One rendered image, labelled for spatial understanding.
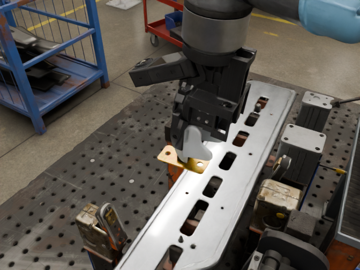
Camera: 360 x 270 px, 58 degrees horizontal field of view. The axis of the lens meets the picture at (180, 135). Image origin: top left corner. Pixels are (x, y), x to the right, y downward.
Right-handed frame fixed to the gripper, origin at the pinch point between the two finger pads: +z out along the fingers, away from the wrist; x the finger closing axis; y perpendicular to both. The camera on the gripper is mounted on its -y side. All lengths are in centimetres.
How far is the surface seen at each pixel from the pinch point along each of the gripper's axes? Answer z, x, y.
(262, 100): 29, 61, 2
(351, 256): 32, 18, 37
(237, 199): 26.5, 15.7, 8.5
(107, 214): 18.9, -6.8, -12.4
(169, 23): 111, 254, -138
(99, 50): 100, 155, -150
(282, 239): 6.9, -3.0, 19.0
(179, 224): 27.1, 2.8, -0.6
